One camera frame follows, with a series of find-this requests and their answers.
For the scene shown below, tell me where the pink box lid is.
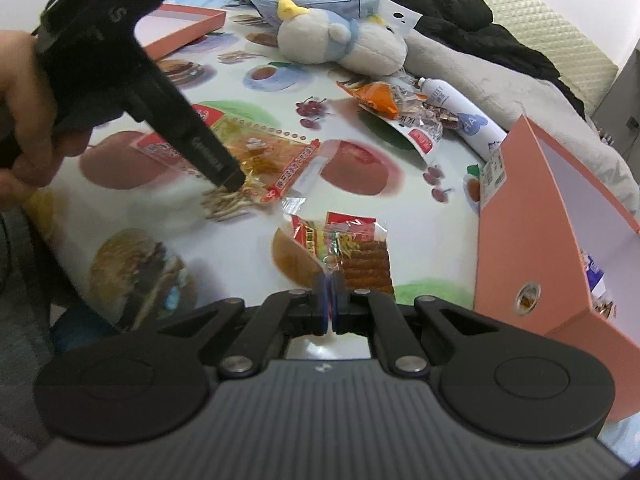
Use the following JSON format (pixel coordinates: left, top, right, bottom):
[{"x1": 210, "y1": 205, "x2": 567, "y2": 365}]
[{"x1": 142, "y1": 3, "x2": 227, "y2": 61}]

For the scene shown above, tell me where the white red label packet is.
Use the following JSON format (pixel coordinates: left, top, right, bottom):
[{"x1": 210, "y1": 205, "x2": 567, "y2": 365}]
[{"x1": 385, "y1": 110, "x2": 444, "y2": 167}]

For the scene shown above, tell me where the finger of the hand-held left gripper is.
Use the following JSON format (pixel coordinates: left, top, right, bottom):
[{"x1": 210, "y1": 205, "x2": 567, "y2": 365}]
[{"x1": 125, "y1": 62, "x2": 247, "y2": 192}]

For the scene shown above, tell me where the printed bed sheet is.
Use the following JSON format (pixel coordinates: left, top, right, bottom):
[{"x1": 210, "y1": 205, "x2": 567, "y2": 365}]
[{"x1": 22, "y1": 0, "x2": 503, "y2": 333}]

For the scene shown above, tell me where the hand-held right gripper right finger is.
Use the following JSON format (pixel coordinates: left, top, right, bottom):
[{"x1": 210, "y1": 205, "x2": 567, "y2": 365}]
[{"x1": 331, "y1": 272, "x2": 502, "y2": 379}]

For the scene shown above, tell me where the white penguin plush toy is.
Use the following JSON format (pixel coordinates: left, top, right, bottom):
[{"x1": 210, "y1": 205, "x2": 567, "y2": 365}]
[{"x1": 276, "y1": 0, "x2": 408, "y2": 77}]

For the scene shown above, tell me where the bedside table with bottles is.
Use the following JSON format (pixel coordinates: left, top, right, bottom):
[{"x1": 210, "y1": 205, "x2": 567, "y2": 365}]
[{"x1": 595, "y1": 115, "x2": 640, "y2": 150}]

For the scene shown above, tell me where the pink cardboard box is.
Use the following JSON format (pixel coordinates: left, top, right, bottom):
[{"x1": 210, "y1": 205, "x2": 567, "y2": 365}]
[{"x1": 472, "y1": 115, "x2": 640, "y2": 423}]

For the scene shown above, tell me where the blue snack packet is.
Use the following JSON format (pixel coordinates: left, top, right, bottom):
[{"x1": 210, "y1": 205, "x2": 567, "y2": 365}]
[{"x1": 581, "y1": 249, "x2": 610, "y2": 302}]

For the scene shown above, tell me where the black jacket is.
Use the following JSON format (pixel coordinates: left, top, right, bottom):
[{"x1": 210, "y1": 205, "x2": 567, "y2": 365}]
[{"x1": 332, "y1": 0, "x2": 587, "y2": 117}]

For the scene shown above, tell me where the brown strip snack packet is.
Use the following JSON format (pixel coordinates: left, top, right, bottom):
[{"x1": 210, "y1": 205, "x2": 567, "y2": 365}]
[{"x1": 289, "y1": 211, "x2": 397, "y2": 297}]

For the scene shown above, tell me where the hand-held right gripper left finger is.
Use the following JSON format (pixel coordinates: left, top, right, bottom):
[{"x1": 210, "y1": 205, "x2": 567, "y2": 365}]
[{"x1": 156, "y1": 272, "x2": 332, "y2": 379}]

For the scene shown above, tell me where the white spray bottle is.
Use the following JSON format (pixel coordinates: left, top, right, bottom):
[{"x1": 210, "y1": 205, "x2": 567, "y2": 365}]
[{"x1": 417, "y1": 76, "x2": 508, "y2": 162}]

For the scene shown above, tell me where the yellow red edged snack packet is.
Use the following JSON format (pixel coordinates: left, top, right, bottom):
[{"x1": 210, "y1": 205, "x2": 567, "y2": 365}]
[{"x1": 131, "y1": 104, "x2": 322, "y2": 207}]

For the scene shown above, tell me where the orange snack packet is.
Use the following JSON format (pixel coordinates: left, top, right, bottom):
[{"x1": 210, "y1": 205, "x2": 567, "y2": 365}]
[{"x1": 337, "y1": 80, "x2": 417, "y2": 122}]

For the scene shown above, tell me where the cream quilted headboard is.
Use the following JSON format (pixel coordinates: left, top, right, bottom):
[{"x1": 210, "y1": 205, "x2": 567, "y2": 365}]
[{"x1": 450, "y1": 0, "x2": 619, "y2": 82}]

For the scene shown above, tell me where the person's left hand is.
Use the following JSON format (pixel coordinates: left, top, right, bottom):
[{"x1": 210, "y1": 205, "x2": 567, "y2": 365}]
[{"x1": 0, "y1": 29, "x2": 97, "y2": 209}]

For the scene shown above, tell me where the clear brown candy packet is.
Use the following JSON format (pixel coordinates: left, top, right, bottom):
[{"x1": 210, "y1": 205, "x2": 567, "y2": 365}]
[{"x1": 420, "y1": 100, "x2": 464, "y2": 132}]

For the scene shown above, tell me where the grey duvet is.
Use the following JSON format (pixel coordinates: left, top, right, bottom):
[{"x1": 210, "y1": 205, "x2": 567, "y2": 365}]
[{"x1": 202, "y1": 0, "x2": 632, "y2": 211}]

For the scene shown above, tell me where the person's grey clothing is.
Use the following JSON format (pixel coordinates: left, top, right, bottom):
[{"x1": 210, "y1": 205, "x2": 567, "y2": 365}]
[{"x1": 0, "y1": 209, "x2": 68, "y2": 441}]

